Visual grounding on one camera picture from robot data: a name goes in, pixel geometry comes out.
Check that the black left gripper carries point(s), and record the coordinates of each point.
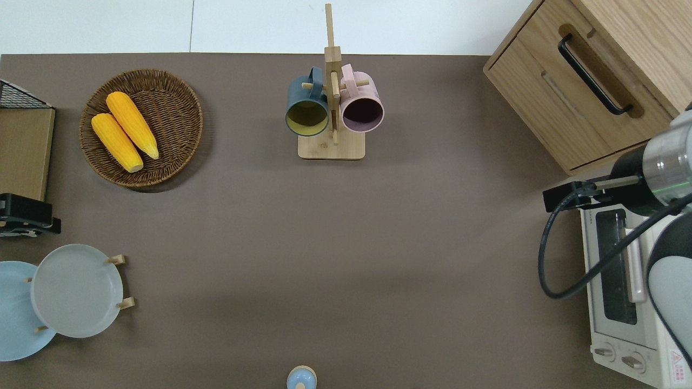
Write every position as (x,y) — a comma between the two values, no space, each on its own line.
(24,213)

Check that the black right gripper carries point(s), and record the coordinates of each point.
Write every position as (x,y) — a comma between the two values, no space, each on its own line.
(562,197)

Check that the gray plate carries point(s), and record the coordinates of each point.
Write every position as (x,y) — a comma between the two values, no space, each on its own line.
(75,292)

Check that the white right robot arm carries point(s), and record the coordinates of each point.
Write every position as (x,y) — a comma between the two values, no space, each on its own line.
(670,270)

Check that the light blue plate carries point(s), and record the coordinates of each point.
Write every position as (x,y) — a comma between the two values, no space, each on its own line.
(16,319)

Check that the wooden plate rack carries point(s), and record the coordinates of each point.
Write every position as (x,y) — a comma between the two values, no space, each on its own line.
(127,303)

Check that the light wooden cabinet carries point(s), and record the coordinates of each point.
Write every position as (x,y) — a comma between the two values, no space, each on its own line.
(546,92)

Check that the white toaster oven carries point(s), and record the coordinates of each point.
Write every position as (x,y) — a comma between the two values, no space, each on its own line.
(605,302)

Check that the yellow corn cob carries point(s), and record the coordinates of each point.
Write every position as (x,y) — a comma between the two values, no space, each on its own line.
(133,125)
(115,141)

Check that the round brown wicker basket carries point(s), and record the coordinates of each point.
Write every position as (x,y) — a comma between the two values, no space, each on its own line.
(173,116)

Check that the pink mug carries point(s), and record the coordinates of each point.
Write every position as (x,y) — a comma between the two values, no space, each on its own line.
(363,94)

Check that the wooden mug tree stand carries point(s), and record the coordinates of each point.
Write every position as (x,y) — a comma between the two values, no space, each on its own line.
(335,148)

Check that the dark blue mug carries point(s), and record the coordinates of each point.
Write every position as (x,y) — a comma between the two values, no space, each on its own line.
(303,94)

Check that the blue call bell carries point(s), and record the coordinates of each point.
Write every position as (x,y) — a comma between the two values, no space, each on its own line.
(301,378)

